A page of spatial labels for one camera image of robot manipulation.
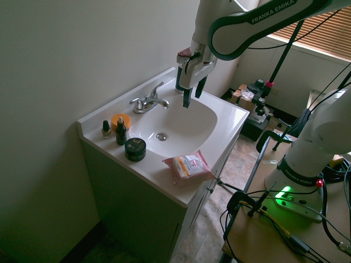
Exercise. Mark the white bathroom vanity sink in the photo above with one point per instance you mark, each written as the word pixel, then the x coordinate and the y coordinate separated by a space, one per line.
pixel 164 131

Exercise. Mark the wooden window blinds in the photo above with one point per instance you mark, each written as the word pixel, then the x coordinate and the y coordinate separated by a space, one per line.
pixel 315 30

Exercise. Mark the black round jar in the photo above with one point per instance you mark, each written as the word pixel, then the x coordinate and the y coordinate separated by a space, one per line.
pixel 135 149

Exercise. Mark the chrome sink drain stopper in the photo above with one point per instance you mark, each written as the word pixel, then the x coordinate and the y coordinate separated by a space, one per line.
pixel 161 136

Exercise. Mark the small nail polish bottle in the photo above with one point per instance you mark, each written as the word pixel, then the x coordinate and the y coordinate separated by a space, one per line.
pixel 106 130

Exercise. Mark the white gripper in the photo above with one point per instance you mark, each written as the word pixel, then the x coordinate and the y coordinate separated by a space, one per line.
pixel 191 71

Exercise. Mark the cardboard box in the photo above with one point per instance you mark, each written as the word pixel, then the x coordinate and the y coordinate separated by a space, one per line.
pixel 242 99

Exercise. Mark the red emergency stop button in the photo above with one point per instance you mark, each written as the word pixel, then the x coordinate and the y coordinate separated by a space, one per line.
pixel 318 183

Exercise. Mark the wooden robot mounting board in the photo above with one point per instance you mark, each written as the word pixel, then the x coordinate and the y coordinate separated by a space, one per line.
pixel 282 219

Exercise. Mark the dark dropper bottle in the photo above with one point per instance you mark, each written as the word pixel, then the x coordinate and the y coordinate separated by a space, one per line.
pixel 120 132

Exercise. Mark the white Franka Panda arm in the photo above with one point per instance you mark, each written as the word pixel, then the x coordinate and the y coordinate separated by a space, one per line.
pixel 310 131

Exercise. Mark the black equipment case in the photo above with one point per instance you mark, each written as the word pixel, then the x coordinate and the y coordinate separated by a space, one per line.
pixel 255 124

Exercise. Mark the pink wet wipes pack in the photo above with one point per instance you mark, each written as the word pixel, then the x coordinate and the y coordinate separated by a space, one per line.
pixel 189 167

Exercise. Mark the orange round jar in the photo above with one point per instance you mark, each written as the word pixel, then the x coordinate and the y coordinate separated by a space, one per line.
pixel 122 120

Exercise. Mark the black camera stand pole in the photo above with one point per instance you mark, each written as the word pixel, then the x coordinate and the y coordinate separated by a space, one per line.
pixel 285 52

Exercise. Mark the wrist camera with red mount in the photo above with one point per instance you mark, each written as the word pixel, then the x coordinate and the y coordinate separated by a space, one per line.
pixel 184 56

